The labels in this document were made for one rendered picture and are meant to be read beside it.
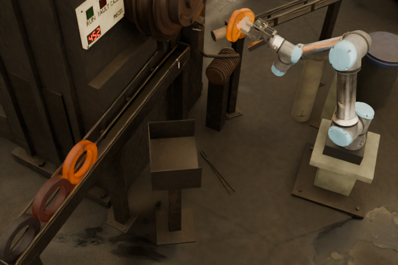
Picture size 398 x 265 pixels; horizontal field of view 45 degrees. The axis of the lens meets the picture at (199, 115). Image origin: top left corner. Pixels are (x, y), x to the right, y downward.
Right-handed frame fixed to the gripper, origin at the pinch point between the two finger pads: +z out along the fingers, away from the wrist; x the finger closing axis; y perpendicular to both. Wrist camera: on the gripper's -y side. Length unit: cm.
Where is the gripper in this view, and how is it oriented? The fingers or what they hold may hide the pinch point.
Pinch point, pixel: (236, 22)
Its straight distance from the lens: 239.7
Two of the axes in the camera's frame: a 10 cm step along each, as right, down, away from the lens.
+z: -8.4, -5.3, 1.0
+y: 2.7, -5.6, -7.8
